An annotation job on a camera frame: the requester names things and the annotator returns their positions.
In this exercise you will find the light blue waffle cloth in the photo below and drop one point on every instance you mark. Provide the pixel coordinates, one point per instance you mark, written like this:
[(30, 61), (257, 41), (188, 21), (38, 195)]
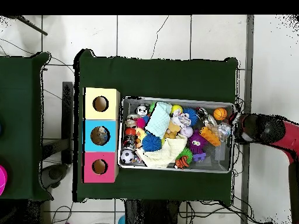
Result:
[(161, 119)]

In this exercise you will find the cream waffle cloth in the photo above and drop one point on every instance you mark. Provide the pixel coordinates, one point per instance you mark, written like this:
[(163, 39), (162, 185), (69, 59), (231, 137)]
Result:
[(163, 154)]

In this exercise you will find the orange plastic toy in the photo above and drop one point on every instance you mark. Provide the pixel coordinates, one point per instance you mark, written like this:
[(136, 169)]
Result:
[(210, 136)]

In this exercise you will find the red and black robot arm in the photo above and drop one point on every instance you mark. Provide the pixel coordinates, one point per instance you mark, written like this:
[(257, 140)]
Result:
[(266, 128)]

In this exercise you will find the shallow clear mesh bin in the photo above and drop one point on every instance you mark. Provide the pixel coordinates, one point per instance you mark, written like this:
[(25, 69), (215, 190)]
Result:
[(219, 163)]

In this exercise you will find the yellow ball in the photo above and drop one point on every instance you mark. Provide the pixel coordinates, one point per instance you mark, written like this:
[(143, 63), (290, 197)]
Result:
[(177, 110)]

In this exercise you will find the black and white soccer ball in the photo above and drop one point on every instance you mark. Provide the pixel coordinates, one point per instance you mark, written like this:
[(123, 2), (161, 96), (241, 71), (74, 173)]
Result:
[(126, 156)]

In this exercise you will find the blue spiky ball with eyes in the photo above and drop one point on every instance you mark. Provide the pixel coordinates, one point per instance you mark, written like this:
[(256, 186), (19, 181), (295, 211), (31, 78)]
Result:
[(191, 116)]

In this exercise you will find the dark green table cloth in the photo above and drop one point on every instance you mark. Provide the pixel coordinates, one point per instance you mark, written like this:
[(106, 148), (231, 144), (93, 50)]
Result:
[(154, 79)]

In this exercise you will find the purple spiky ball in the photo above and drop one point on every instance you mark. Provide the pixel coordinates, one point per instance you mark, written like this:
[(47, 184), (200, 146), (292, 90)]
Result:
[(198, 144)]

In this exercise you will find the orange basketball toy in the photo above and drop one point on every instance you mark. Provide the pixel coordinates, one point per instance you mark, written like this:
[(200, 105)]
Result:
[(220, 114)]

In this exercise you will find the black flat panel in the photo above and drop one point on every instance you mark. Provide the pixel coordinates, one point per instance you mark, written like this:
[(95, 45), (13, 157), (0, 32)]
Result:
[(68, 107)]

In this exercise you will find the blue round object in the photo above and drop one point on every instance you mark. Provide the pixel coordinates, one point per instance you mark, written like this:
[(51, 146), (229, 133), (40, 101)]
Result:
[(121, 220)]

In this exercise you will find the grey stand base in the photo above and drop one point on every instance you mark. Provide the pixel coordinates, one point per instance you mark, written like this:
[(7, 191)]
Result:
[(53, 173)]

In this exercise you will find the green cloth side table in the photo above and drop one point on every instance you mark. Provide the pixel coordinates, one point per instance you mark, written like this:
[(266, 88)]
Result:
[(21, 126)]

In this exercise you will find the dark thin rod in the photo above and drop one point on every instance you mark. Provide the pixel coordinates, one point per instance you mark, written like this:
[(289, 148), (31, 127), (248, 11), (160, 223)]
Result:
[(30, 25)]

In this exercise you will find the pink round object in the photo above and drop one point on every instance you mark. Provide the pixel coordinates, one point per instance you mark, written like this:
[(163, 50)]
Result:
[(2, 179)]

